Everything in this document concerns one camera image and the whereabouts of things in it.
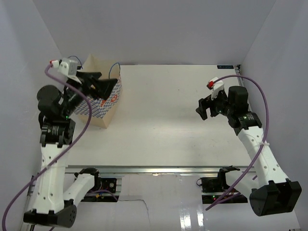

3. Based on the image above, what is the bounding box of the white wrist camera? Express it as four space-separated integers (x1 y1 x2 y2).
207 77 224 101
50 58 82 84

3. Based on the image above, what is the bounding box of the blue table corner label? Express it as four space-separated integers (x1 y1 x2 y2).
217 65 234 69

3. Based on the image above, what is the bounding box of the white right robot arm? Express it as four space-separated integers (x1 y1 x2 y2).
196 86 302 217

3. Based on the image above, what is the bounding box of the blue checkered paper bag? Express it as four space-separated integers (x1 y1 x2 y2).
82 54 122 128

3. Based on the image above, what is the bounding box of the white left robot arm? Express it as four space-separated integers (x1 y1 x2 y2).
23 72 118 228

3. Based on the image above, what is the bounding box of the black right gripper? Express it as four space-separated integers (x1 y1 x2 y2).
196 89 234 120

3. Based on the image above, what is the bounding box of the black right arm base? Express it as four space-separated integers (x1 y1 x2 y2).
196 166 248 204

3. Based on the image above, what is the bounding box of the aluminium table edge rail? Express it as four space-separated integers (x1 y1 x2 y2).
66 165 257 174

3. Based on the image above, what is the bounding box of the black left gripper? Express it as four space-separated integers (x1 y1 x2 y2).
61 70 117 116

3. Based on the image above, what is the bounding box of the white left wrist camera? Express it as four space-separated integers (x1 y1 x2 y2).
50 58 82 84

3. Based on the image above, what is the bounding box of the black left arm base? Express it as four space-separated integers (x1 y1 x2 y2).
82 178 118 203

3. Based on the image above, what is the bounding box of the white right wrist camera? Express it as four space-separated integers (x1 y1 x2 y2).
207 77 224 101

